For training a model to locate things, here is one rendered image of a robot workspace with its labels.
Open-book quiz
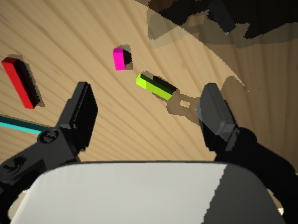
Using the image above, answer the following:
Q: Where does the magenta rectangular block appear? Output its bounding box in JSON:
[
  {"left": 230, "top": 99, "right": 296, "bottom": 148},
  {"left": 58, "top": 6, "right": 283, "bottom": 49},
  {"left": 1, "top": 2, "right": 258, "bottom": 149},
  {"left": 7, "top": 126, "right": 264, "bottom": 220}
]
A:
[{"left": 113, "top": 48, "right": 126, "bottom": 70}]

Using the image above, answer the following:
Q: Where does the turquoise rod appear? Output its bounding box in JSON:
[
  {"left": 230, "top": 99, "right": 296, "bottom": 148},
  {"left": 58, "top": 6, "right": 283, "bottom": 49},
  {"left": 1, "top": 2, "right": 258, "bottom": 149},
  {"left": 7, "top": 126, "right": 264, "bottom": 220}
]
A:
[{"left": 0, "top": 116, "right": 48, "bottom": 134}]

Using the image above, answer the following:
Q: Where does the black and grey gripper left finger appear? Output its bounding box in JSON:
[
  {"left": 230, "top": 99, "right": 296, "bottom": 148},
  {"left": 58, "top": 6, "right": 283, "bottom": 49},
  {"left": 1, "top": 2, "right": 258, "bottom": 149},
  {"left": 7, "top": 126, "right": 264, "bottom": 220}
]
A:
[{"left": 0, "top": 82, "right": 98, "bottom": 224}]

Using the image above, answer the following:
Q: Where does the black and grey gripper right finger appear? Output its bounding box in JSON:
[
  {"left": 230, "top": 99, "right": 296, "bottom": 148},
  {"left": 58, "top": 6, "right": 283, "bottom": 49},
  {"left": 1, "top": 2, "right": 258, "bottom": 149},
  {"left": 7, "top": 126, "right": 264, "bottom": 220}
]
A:
[{"left": 196, "top": 83, "right": 298, "bottom": 224}]

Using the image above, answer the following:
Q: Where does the lime green rod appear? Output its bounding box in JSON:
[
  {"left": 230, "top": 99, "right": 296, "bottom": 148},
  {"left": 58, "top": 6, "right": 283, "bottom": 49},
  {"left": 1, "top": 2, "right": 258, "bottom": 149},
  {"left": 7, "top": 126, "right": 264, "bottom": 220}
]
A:
[{"left": 136, "top": 73, "right": 172, "bottom": 100}]

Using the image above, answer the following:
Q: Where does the red rod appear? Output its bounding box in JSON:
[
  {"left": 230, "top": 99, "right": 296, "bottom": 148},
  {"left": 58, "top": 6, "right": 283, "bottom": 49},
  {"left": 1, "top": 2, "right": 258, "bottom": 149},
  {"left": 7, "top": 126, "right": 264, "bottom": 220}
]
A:
[{"left": 1, "top": 57, "right": 37, "bottom": 109}]

